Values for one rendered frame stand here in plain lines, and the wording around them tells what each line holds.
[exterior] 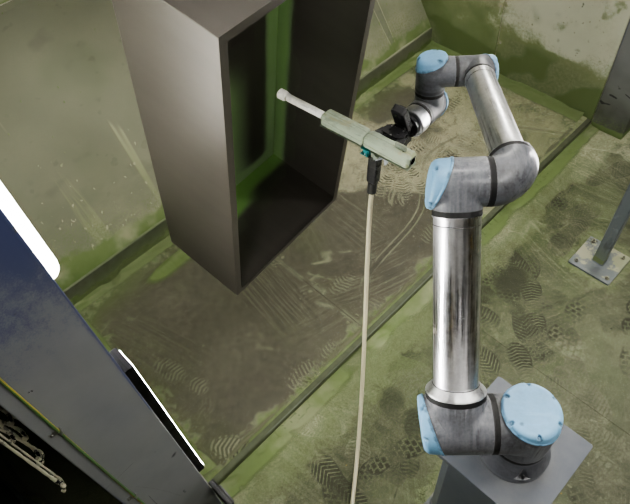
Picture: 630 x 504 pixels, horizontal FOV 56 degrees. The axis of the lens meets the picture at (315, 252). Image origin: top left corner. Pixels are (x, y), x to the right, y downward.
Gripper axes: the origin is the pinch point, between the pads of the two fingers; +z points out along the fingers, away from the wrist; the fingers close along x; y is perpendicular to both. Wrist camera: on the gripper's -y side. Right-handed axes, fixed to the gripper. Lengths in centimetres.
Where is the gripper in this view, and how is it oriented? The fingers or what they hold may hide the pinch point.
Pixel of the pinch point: (373, 152)
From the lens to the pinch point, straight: 173.4
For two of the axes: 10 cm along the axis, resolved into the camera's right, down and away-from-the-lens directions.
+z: -6.1, 5.9, -5.2
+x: -7.9, -4.9, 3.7
